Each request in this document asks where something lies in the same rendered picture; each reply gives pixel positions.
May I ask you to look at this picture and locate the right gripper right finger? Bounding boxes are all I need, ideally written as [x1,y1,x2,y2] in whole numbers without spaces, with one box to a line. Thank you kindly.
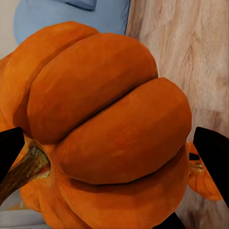
[193,127,229,208]

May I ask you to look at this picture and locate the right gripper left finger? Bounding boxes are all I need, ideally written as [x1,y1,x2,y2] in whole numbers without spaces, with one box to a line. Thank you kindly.
[0,127,25,184]

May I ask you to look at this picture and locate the pumpkin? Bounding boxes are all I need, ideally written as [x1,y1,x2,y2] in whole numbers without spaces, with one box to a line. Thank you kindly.
[0,21,192,229]
[188,141,224,201]

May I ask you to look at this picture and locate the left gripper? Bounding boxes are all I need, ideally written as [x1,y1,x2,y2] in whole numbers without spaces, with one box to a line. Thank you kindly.
[189,153,199,160]

